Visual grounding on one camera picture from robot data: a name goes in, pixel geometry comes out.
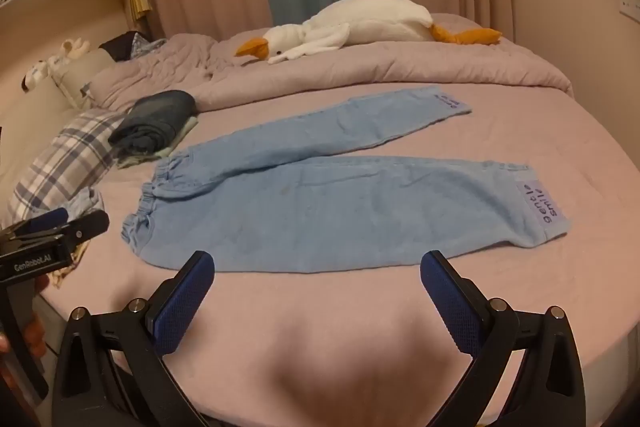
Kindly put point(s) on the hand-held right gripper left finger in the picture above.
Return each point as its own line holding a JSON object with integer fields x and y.
{"x": 182, "y": 302}

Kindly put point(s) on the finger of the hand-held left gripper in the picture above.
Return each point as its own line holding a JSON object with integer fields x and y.
{"x": 87, "y": 224}
{"x": 50, "y": 217}

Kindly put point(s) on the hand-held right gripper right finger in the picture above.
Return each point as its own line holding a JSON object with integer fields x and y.
{"x": 450, "y": 307}

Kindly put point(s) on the light blue pants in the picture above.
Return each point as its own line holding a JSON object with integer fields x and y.
{"x": 320, "y": 212}

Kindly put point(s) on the person's left hand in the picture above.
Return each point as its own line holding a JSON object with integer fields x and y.
{"x": 34, "y": 332}

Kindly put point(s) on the plaid pillow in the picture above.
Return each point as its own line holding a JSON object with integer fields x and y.
{"x": 65, "y": 157}

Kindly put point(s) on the bed with pink sheet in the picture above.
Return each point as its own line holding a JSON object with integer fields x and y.
{"x": 500, "y": 257}

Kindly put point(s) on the folded dark jeans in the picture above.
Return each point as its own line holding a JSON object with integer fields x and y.
{"x": 150, "y": 119}

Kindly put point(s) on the small white plush toy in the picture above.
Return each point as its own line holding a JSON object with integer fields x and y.
{"x": 36, "y": 74}
{"x": 70, "y": 49}

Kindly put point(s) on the dark clothing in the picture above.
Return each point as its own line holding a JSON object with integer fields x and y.
{"x": 117, "y": 44}

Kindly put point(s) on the blue checked cloth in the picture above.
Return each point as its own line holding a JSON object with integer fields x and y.
{"x": 147, "y": 47}

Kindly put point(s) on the pink duvet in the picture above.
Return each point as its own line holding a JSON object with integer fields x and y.
{"x": 350, "y": 67}

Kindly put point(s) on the white goose plush toy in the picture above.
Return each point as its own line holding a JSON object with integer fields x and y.
{"x": 360, "y": 24}

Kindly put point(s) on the white wall socket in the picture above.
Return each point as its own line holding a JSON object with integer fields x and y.
{"x": 631, "y": 4}

